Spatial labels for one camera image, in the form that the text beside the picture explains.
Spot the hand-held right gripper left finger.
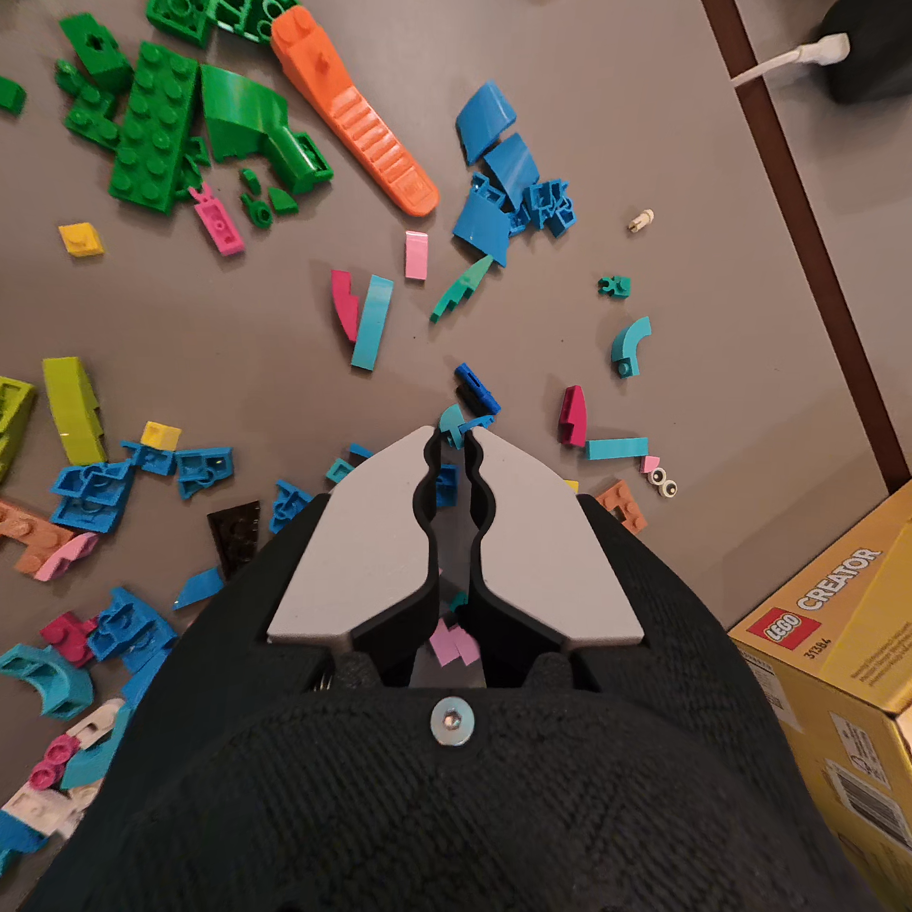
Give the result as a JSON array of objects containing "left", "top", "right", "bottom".
[{"left": 267, "top": 426, "right": 441, "bottom": 686}]

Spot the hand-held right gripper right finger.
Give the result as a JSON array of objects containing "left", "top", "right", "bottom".
[{"left": 465, "top": 426, "right": 646, "bottom": 686}]

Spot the light brown corner plate brick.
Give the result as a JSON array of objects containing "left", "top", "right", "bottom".
[{"left": 597, "top": 479, "right": 648, "bottom": 534}]

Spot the black wedge plate brick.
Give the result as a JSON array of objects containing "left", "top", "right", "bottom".
[{"left": 207, "top": 500, "right": 263, "bottom": 580}]

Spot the magenta curved slope brick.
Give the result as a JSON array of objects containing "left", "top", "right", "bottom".
[
  {"left": 558, "top": 385, "right": 588, "bottom": 448},
  {"left": 331, "top": 268, "right": 361, "bottom": 344}
]

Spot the blue wedge plate brick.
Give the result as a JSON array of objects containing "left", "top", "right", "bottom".
[{"left": 173, "top": 566, "right": 226, "bottom": 611}]

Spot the dark blue pin brick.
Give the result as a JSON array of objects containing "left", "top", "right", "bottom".
[{"left": 455, "top": 362, "right": 502, "bottom": 417}]

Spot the long turquoise curved brick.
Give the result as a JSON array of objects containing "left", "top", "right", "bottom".
[{"left": 351, "top": 274, "right": 395, "bottom": 372}]

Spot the teal wing brick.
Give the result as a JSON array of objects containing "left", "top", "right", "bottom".
[{"left": 429, "top": 254, "right": 494, "bottom": 324}]

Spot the light pink curved brick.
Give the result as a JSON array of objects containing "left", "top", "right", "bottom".
[{"left": 34, "top": 532, "right": 99, "bottom": 582}]

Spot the yellow toy box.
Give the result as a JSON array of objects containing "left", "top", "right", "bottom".
[{"left": 727, "top": 481, "right": 912, "bottom": 912}]

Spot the long lime slope brick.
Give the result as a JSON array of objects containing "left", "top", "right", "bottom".
[{"left": 41, "top": 356, "right": 108, "bottom": 467}]

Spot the large turquoise arch brick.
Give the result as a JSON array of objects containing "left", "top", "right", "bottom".
[{"left": 0, "top": 643, "right": 95, "bottom": 721}]

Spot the pink clip plate brick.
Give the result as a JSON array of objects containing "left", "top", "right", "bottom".
[{"left": 188, "top": 184, "right": 246, "bottom": 256}]

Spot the lime wedge brick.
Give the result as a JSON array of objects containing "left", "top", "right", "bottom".
[{"left": 0, "top": 376, "right": 37, "bottom": 478}]

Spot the orange brick separator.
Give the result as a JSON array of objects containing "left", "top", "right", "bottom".
[{"left": 269, "top": 6, "right": 440, "bottom": 218}]

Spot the pile of green bricks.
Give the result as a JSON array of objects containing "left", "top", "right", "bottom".
[{"left": 0, "top": 0, "right": 334, "bottom": 230}]

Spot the black charger box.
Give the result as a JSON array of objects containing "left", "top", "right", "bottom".
[{"left": 819, "top": 0, "right": 912, "bottom": 106}]

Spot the white cable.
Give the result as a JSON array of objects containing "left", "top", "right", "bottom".
[{"left": 730, "top": 32, "right": 852, "bottom": 88}]

